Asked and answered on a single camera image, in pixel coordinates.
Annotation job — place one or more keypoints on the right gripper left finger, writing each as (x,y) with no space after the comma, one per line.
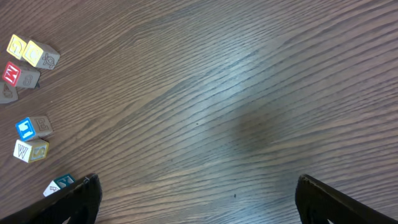
(77,203)

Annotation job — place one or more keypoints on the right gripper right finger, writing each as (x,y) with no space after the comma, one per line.
(319,203)

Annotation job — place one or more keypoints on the natural block letter X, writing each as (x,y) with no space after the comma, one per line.
(58,183)

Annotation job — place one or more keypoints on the natural block letter W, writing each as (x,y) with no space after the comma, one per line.
(31,151)

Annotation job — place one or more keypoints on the blue block letter L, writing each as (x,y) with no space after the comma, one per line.
(34,127)

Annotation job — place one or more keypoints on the red block letter O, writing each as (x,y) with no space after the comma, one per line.
(8,93)

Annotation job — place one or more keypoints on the red block letter M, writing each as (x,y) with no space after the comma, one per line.
(20,75)

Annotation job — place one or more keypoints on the yellow block letter C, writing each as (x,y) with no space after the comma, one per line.
(40,55)

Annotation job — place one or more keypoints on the yellow block letter G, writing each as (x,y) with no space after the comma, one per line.
(17,45)

